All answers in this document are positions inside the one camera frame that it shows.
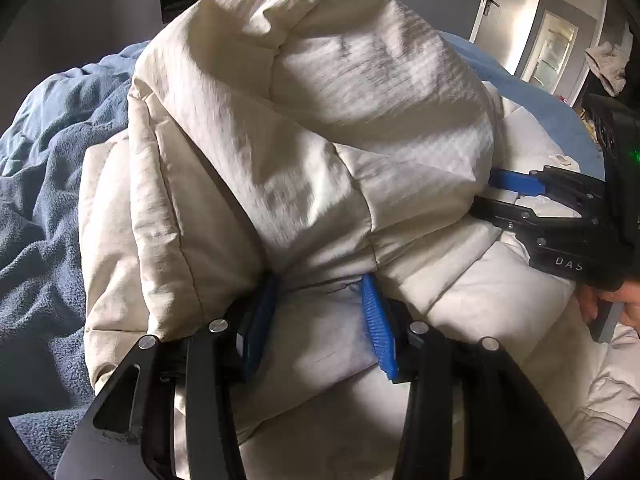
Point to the blue fleece blanket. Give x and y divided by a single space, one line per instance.
45 386

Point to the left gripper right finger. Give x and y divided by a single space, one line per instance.
509 431

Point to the white bedroom door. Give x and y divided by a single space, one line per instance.
501 29

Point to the cream puffer hooded jacket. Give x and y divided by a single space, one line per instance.
324 139

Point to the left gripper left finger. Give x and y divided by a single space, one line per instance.
128 431

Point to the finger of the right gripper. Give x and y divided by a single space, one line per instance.
564 247
569 188

